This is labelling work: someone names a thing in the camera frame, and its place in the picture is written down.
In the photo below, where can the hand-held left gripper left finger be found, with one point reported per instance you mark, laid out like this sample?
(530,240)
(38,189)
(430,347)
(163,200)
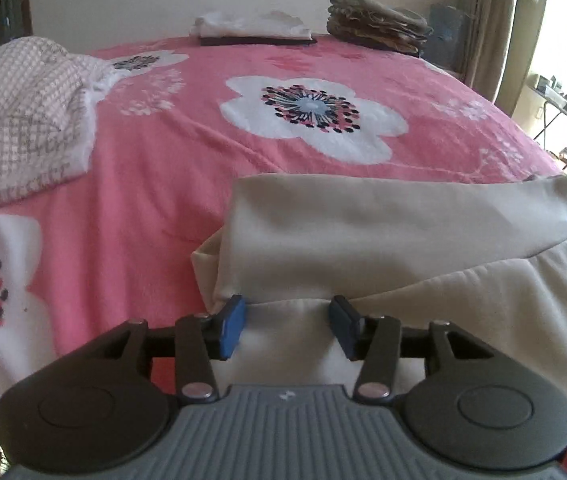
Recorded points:
(231,330)

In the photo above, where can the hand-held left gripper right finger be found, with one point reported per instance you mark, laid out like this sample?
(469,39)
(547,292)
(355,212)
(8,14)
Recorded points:
(343,327)

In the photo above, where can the beige zip jacket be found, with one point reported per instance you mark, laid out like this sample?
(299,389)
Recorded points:
(363,220)

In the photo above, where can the stack of folded clothes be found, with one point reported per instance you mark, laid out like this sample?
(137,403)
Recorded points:
(378,22)

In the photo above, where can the pink floral blanket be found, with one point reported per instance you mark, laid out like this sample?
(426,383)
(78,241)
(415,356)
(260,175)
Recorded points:
(163,170)

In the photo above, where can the dark folded cloth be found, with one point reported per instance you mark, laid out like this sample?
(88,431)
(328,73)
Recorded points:
(258,41)

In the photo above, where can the beige checked cloth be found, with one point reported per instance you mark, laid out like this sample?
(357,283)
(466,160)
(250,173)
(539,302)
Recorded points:
(18,115)

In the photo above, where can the white folded cloth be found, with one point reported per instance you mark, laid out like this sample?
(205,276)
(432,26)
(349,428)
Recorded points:
(248,24)

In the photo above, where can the folding table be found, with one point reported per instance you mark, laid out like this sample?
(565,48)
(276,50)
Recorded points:
(561,100)

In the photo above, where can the beige curtain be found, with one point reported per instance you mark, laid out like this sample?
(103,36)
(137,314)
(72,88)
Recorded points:
(498,35)

